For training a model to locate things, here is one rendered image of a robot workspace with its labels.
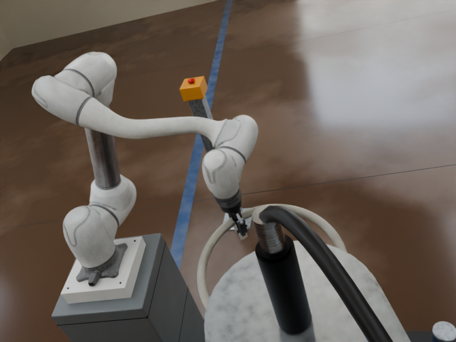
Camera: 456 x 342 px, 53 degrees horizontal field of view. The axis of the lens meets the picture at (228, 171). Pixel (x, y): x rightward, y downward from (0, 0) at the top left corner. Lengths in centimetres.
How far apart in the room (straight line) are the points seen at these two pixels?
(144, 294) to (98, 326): 24
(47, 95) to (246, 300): 108
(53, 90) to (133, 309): 88
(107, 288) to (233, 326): 136
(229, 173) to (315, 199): 187
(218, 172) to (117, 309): 80
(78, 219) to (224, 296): 128
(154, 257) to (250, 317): 146
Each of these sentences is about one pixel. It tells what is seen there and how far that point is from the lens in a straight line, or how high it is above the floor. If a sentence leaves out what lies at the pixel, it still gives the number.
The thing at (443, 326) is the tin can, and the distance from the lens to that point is 241.
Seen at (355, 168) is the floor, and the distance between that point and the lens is 340.
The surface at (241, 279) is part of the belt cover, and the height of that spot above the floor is 170.
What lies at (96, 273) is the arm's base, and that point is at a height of 90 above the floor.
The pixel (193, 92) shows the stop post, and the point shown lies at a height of 105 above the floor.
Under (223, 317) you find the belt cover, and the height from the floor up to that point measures 170.
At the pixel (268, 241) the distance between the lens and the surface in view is 45.
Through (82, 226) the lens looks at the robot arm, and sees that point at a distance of 183.
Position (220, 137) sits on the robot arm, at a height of 139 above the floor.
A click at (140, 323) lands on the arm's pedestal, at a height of 71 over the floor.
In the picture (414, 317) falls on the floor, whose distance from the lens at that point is 259.
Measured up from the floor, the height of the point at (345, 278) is 188.
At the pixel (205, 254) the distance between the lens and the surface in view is 157.
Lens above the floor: 217
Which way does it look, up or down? 37 degrees down
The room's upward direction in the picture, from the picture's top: 18 degrees counter-clockwise
